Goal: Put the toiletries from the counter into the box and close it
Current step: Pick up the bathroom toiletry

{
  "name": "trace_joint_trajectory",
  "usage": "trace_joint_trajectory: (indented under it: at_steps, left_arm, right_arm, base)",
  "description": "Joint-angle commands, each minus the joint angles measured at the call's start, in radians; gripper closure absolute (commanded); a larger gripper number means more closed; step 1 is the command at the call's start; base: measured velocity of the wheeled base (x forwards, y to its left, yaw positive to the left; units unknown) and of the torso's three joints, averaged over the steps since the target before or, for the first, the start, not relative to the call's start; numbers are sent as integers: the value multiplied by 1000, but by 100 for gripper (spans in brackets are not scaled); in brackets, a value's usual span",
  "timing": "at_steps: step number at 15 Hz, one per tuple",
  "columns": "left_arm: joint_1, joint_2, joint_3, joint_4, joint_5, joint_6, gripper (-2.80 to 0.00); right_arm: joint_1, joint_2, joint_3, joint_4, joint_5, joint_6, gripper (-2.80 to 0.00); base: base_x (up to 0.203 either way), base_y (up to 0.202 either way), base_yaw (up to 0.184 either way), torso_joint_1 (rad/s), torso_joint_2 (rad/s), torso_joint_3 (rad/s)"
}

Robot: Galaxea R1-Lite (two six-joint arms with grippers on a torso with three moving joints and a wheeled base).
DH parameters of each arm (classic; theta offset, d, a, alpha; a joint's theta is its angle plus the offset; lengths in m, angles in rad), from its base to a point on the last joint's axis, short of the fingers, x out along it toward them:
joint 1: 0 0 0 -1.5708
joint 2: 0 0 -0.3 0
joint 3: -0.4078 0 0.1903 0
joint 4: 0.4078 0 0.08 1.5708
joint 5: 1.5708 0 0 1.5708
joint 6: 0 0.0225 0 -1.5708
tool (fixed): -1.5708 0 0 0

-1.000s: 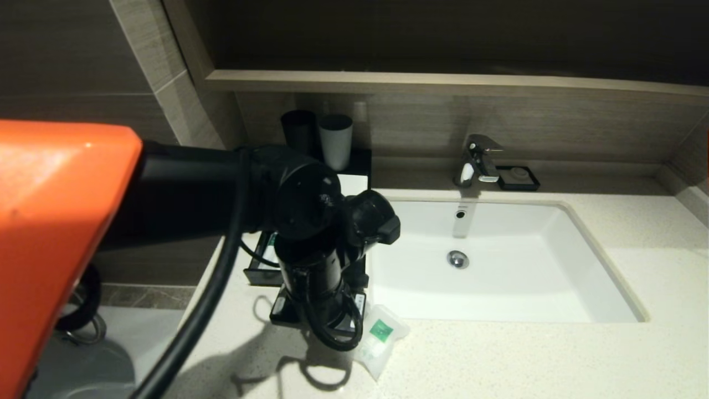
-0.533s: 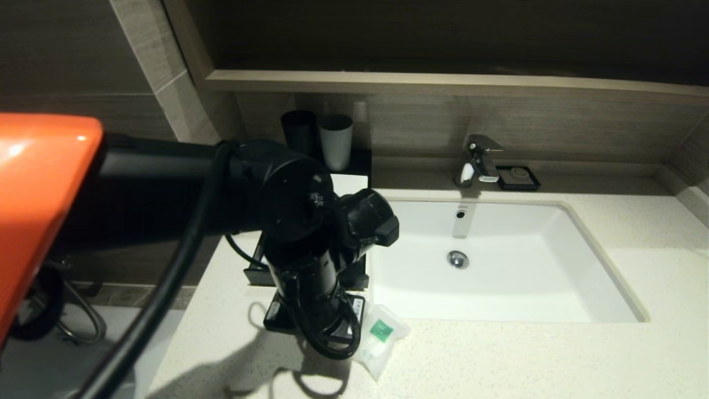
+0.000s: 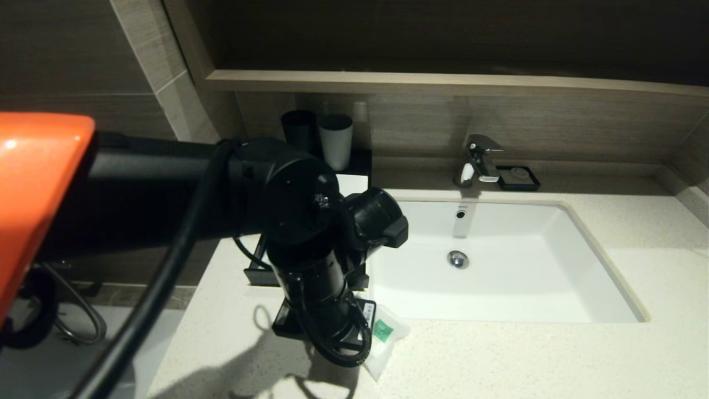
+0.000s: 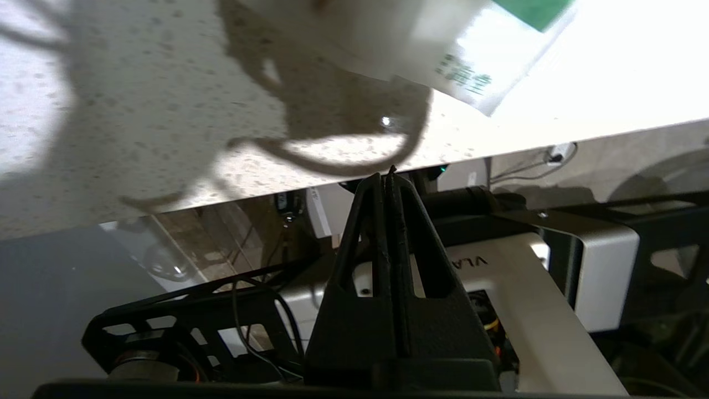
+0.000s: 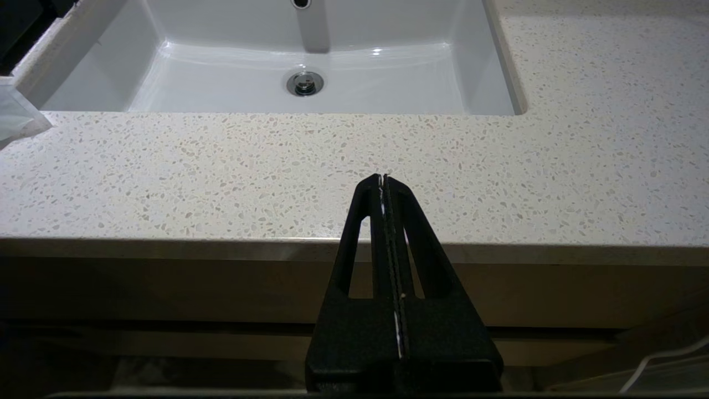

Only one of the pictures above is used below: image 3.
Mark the grey cup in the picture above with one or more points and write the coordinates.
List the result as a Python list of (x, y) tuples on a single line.
[(335, 143)]

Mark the white ribbed pad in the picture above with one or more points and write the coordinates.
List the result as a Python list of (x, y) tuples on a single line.
[(354, 183)]

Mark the wooden wall ledge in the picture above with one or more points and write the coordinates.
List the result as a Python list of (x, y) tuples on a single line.
[(443, 83)]

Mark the black cup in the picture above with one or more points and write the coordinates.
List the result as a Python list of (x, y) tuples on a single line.
[(299, 130)]

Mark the chrome faucet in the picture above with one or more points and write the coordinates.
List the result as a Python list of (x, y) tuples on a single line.
[(479, 157)]

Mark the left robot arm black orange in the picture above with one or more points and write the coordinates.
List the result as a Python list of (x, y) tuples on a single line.
[(277, 194)]

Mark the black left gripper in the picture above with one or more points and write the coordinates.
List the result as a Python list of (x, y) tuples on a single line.
[(332, 327)]

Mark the clear packet green label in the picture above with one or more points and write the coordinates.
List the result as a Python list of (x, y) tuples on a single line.
[(390, 332)]

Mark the chrome sink drain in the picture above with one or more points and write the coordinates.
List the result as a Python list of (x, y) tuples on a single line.
[(458, 260)]

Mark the black soap dish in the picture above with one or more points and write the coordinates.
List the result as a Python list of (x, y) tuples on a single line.
[(518, 178)]

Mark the grey toilet lid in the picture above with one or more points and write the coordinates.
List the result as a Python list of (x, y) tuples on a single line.
[(55, 368)]

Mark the white sink basin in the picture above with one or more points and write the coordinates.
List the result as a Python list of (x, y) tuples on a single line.
[(526, 277)]

